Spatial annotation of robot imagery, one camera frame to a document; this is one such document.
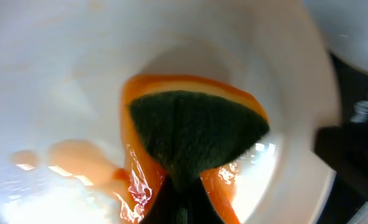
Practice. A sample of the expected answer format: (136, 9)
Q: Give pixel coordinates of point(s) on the green orange scrub sponge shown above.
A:
(187, 128)

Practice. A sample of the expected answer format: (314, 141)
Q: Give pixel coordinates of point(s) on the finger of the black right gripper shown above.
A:
(345, 149)

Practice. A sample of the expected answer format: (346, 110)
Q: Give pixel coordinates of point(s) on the round black serving tray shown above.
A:
(345, 204)

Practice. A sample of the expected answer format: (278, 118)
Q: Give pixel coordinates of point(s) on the white plate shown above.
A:
(344, 25)
(63, 65)

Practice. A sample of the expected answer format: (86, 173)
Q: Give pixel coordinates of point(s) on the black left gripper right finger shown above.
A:
(200, 209)

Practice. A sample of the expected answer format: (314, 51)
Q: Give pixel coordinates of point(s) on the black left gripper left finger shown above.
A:
(165, 207)

